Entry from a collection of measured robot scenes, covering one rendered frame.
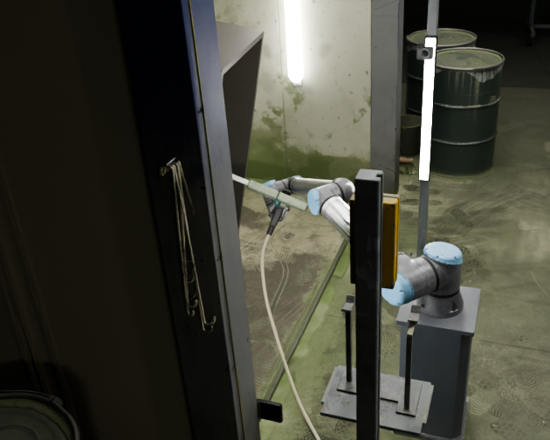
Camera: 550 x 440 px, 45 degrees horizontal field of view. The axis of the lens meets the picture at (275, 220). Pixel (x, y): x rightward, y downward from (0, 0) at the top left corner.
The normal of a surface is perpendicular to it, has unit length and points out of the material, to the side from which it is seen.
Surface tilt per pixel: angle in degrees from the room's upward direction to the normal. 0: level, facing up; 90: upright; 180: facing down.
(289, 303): 0
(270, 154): 90
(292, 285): 0
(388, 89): 90
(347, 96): 90
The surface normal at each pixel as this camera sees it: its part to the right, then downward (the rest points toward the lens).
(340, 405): -0.07, -0.87
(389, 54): -0.34, 0.48
